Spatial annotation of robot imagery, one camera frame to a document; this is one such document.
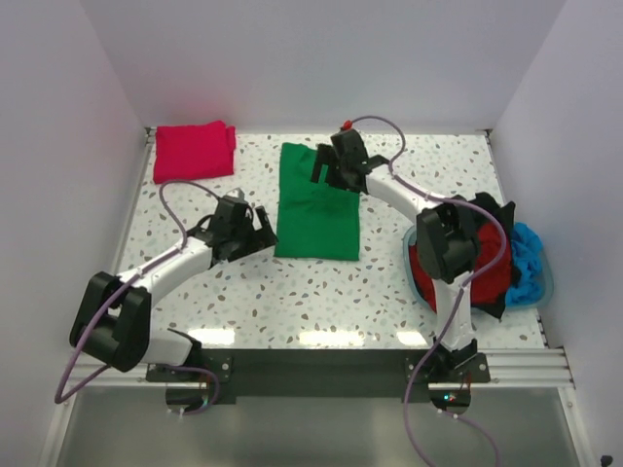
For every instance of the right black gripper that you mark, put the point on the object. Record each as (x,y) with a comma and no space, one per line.
(325,156)

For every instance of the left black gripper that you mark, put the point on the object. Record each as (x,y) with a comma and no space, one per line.
(260,238)

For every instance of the green t-shirt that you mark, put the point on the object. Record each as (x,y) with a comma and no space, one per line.
(314,221)

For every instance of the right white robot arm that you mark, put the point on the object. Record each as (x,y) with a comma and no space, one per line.
(447,242)

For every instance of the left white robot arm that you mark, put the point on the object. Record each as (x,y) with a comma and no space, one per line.
(114,319)

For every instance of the folded pink red t-shirt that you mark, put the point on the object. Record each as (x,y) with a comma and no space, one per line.
(194,152)

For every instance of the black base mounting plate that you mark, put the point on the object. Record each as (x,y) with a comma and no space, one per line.
(290,373)

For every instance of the translucent blue laundry basket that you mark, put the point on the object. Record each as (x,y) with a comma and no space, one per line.
(422,286)

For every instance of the black t-shirt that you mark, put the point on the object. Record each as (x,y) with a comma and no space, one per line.
(496,204)

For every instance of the bright blue t-shirt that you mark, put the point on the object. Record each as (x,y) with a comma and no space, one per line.
(527,267)

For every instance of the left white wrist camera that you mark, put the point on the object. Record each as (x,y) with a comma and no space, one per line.
(236,193)

